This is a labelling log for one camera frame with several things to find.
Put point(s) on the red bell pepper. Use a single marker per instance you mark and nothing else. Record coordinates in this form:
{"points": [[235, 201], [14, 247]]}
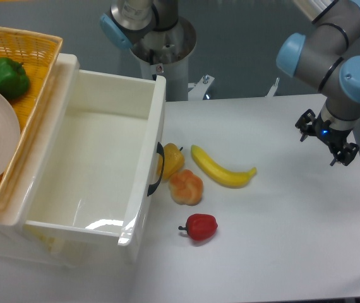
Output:
{"points": [[200, 227]]}

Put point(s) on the white drawer cabinet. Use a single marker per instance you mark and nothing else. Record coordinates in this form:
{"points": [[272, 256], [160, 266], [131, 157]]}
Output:
{"points": [[17, 239]]}

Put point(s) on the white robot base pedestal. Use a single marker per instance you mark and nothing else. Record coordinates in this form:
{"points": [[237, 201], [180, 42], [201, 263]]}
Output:
{"points": [[167, 54]]}

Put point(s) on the yellow bell pepper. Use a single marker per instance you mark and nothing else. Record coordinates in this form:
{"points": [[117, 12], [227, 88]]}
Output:
{"points": [[174, 161]]}

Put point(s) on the orange woven basket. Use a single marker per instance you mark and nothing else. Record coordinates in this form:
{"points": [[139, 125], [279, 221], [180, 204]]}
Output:
{"points": [[38, 53]]}

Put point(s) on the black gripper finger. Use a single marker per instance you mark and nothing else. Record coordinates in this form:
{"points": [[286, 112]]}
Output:
{"points": [[305, 124], [344, 154]]}

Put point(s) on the white open drawer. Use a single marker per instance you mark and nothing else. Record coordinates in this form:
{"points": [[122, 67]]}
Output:
{"points": [[102, 167]]}

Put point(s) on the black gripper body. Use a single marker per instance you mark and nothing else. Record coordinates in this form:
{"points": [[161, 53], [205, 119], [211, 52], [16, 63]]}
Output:
{"points": [[333, 138]]}

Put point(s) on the green bell pepper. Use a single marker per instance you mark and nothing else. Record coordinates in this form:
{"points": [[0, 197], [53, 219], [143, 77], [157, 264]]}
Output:
{"points": [[14, 82]]}

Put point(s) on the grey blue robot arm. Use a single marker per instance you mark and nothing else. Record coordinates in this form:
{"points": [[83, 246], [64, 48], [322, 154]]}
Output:
{"points": [[317, 60]]}

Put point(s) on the yellow banana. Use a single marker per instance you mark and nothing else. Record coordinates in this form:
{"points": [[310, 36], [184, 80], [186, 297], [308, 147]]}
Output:
{"points": [[219, 174]]}

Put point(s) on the round orange bread roll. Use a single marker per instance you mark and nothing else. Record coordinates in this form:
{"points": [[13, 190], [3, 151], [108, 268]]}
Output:
{"points": [[186, 188]]}

